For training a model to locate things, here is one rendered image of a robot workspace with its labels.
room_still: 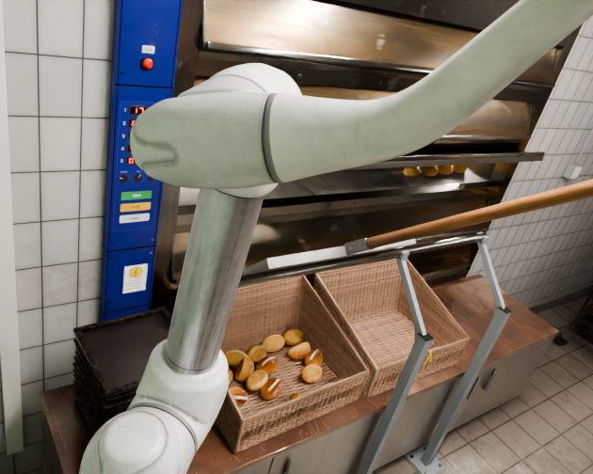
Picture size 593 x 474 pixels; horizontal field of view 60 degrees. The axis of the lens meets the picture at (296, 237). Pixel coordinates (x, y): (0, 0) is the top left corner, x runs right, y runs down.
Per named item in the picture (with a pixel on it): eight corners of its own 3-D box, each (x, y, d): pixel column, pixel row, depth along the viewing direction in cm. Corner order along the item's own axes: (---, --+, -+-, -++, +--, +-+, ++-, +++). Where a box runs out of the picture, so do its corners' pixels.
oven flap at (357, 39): (200, 50, 140) (199, -30, 135) (546, 87, 243) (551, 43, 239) (207, 48, 136) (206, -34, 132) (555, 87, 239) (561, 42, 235)
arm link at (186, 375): (113, 448, 100) (166, 374, 119) (188, 481, 99) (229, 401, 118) (181, 54, 63) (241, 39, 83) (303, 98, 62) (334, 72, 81)
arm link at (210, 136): (252, 86, 50) (288, 69, 62) (95, 100, 55) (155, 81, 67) (270, 210, 56) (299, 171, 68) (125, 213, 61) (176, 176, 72)
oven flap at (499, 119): (189, 140, 152) (187, 69, 148) (522, 139, 256) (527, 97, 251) (195, 140, 148) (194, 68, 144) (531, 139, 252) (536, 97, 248)
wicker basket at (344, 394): (170, 356, 193) (178, 298, 180) (289, 323, 227) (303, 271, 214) (233, 457, 162) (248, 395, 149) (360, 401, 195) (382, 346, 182)
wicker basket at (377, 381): (297, 322, 229) (312, 271, 216) (388, 300, 261) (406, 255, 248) (365, 401, 196) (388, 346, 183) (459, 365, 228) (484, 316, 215)
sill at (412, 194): (168, 217, 171) (169, 206, 169) (488, 187, 274) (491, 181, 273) (175, 226, 167) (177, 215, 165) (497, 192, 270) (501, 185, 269)
